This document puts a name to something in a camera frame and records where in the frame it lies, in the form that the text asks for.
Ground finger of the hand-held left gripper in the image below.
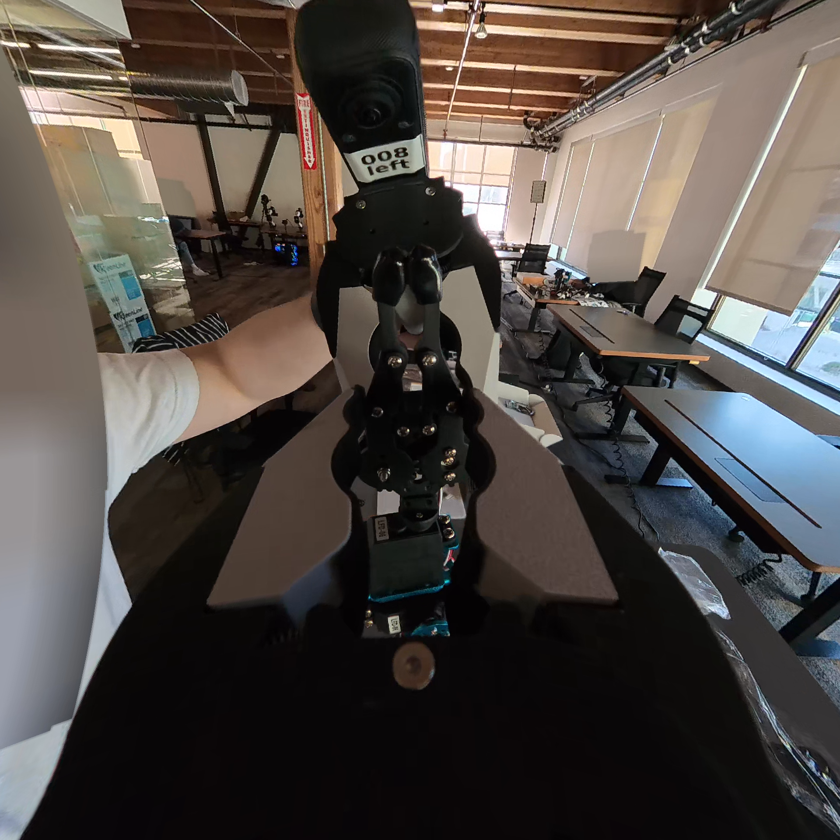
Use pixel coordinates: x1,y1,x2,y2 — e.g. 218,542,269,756
333,284,385,395
448,266,503,396

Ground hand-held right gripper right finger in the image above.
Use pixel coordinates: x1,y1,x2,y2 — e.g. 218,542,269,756
453,386,621,636

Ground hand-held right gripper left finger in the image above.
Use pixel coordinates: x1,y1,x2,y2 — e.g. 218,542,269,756
206,386,370,636

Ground black toy claw with servo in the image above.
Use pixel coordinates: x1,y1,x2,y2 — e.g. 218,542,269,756
330,243,494,509

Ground blue toy robot arm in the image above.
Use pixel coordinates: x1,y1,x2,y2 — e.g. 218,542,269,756
363,492,460,639

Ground person's left forearm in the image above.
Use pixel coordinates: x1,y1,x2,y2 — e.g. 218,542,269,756
178,294,334,442

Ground grey desk with wooden edge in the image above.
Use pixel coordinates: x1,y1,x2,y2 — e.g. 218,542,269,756
546,304,711,388
619,385,840,657

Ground red fire extinguisher sign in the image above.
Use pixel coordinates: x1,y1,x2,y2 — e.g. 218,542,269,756
294,92,319,173

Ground black mesh office chair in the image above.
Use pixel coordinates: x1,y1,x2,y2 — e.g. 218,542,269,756
655,294,714,337
511,243,553,282
589,265,668,317

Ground white cardboard box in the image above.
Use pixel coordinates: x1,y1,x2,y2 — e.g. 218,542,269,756
497,392,567,448

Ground wooden support column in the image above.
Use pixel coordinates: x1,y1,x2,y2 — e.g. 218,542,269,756
287,0,343,293

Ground black white striped cloth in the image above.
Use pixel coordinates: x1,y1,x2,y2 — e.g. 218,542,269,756
133,313,231,355

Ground crumpled clear plastic wrap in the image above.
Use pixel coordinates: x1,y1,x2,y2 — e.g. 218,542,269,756
658,546,731,622

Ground beige roller blind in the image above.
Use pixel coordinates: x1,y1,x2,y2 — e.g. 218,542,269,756
563,95,723,275
704,52,840,317

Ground blue white standing sign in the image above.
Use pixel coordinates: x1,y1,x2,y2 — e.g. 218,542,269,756
87,255,157,352

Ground black ceiling pipes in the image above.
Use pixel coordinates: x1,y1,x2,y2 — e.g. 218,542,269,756
523,0,798,144

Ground long clear plastic wrap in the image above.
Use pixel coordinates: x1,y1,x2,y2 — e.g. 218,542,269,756
712,620,840,840

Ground grey spiral duct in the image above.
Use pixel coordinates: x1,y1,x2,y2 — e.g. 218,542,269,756
126,67,250,110

